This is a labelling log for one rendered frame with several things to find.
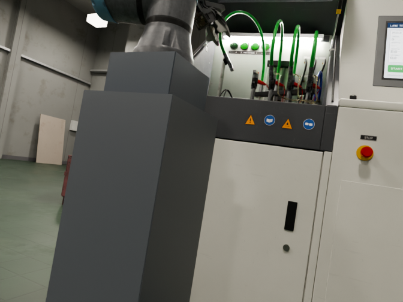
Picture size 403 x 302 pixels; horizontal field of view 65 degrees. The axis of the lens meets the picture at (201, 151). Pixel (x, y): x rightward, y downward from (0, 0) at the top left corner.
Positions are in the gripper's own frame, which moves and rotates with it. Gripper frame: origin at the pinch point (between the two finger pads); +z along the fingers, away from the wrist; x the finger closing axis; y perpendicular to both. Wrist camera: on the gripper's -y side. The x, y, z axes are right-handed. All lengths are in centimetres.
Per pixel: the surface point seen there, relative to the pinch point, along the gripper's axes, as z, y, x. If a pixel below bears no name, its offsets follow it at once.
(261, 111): 29.5, 24.3, 18.4
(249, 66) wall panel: 19.2, -30.3, -19.5
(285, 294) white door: 83, 61, 18
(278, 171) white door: 49, 35, 21
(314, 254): 76, 48, 28
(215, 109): 20.6, 30.1, 4.5
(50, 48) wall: -298, -382, -966
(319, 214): 66, 39, 30
